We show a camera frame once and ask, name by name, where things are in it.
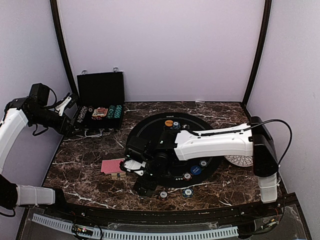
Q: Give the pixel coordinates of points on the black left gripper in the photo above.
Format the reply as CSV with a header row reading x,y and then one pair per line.
x,y
67,132

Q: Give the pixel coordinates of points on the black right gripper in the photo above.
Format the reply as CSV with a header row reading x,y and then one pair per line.
x,y
151,185

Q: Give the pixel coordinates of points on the brown white chip stack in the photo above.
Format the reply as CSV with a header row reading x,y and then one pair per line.
x,y
163,195

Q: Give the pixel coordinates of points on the green blue chip stack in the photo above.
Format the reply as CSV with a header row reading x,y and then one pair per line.
x,y
187,193

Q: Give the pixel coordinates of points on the brown chips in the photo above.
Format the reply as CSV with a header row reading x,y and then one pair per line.
x,y
186,127
187,176

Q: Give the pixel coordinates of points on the green chips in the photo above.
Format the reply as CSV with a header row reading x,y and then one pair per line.
x,y
176,125
203,163

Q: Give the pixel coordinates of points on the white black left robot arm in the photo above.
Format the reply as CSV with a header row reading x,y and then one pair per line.
x,y
19,113

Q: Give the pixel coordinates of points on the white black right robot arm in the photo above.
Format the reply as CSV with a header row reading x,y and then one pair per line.
x,y
177,150

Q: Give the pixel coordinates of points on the blue orange chip row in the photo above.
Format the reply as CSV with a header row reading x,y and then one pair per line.
x,y
82,114

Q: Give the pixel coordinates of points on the red dice set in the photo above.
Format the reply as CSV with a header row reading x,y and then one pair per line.
x,y
97,118

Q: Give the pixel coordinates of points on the cased playing card deck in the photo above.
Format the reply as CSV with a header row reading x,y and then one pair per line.
x,y
96,114

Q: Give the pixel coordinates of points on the red backed card deck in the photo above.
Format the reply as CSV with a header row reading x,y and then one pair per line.
x,y
112,167

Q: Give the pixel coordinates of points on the clear round dealer button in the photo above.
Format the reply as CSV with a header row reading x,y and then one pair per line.
x,y
101,109

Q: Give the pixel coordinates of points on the round black poker mat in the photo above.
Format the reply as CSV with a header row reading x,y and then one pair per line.
x,y
162,142

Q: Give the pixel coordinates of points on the green chip row left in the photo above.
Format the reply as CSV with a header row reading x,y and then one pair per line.
x,y
110,112

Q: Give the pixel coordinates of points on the green chip row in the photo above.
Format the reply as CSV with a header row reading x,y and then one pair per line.
x,y
110,112
117,112

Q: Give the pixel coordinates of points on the black poker chip case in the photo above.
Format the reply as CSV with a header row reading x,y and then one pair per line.
x,y
100,90

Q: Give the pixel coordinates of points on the green chip row right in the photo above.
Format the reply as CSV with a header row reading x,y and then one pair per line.
x,y
117,112

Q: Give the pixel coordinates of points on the blue small blind button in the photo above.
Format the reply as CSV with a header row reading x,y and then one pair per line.
x,y
196,170

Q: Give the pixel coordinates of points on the orange big blind button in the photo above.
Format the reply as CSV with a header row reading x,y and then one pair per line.
x,y
169,123

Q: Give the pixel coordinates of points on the floral patterned ceramic plate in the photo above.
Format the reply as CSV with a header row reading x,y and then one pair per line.
x,y
240,160

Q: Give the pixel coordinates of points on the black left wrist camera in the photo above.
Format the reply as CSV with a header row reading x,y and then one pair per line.
x,y
40,93

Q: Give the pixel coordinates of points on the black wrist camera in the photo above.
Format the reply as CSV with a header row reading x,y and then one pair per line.
x,y
136,148
40,93

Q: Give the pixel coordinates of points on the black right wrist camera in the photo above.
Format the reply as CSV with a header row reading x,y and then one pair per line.
x,y
136,148

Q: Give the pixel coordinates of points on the white slotted cable duct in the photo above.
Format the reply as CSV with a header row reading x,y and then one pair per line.
x,y
133,233

